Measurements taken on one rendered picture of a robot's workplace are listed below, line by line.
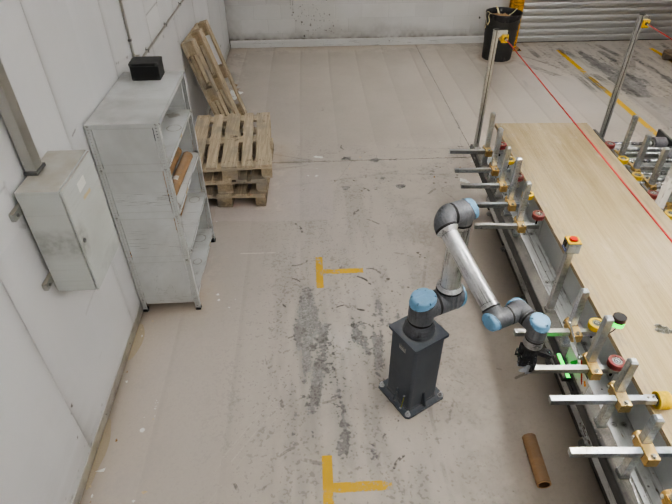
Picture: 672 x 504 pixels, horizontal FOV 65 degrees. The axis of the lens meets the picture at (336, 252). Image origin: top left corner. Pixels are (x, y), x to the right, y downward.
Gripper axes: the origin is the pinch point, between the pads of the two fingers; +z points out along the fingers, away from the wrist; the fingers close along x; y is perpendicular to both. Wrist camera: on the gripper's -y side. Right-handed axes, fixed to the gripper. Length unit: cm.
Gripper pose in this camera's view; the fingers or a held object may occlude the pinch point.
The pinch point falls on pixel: (527, 371)
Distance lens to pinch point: 281.5
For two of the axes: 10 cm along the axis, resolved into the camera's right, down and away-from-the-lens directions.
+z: 0.0, 7.8, 6.3
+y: -10.0, 0.0, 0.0
